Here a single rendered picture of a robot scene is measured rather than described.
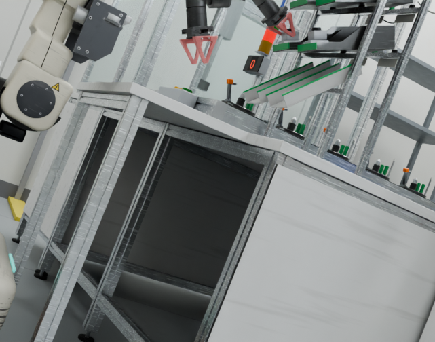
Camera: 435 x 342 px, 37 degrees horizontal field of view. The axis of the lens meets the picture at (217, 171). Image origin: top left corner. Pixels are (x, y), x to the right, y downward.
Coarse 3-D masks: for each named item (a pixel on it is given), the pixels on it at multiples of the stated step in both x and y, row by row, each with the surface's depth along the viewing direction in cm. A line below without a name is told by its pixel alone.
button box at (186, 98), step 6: (162, 90) 247; (168, 90) 242; (174, 90) 237; (180, 90) 233; (168, 96) 240; (174, 96) 236; (180, 96) 232; (186, 96) 233; (192, 96) 234; (186, 102) 234; (192, 102) 235
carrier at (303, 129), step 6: (294, 120) 258; (276, 126) 255; (282, 126) 256; (288, 126) 258; (294, 126) 258; (300, 126) 262; (306, 126) 255; (288, 132) 244; (294, 132) 252; (300, 132) 259; (300, 138) 247; (312, 144) 250
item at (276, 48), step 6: (324, 30) 231; (330, 30) 218; (336, 30) 218; (330, 36) 218; (288, 42) 213; (294, 42) 214; (300, 42) 215; (276, 48) 223; (282, 48) 218; (288, 48) 214; (294, 48) 214
